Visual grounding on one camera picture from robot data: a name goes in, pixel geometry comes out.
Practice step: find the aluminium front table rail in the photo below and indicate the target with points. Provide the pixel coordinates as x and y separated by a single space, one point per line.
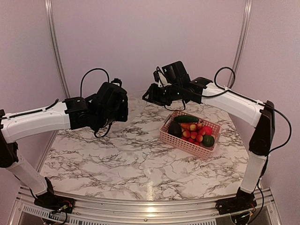
100 211

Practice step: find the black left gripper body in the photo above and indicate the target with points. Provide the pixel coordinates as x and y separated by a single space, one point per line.
122 116

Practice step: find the aluminium corner post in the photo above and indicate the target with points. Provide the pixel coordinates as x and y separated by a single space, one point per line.
243 34
55 47

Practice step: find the pink plastic basket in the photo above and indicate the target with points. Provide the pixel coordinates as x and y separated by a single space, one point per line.
199 151

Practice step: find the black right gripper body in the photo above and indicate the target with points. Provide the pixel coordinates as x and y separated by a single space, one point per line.
162 97

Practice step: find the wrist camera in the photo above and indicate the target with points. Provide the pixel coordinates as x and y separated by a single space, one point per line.
160 79
117 82

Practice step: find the green cucumber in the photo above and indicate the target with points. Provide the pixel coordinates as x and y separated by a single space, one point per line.
186 119

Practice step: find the right aluminium corner post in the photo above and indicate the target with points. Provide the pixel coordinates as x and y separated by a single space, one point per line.
243 34

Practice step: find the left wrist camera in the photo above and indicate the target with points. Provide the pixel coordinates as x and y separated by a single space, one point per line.
117 82

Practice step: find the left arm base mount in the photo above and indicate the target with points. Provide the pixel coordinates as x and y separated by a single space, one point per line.
57 203

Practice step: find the left aluminium corner post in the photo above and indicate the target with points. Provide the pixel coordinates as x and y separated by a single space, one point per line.
55 47

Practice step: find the orange carrot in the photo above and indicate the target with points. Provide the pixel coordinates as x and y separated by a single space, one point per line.
185 126

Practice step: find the green avocado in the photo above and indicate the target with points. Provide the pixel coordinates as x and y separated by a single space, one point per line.
208 141

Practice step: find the dark purple eggplant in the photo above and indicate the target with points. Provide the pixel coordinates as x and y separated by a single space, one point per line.
175 129

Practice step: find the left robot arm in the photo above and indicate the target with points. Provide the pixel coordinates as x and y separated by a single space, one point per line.
97 111

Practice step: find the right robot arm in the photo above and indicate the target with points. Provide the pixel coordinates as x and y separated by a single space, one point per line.
172 82

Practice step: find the red strawberry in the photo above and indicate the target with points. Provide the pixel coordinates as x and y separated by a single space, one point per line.
208 130

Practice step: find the bunch of red lychees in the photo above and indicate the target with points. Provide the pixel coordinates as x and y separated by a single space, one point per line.
195 134

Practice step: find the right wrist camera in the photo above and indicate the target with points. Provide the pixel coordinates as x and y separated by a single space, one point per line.
160 79

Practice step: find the clear zip top bag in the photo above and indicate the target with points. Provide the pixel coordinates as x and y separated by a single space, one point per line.
135 105

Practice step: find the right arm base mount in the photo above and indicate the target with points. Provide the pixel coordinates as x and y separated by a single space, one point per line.
235 206

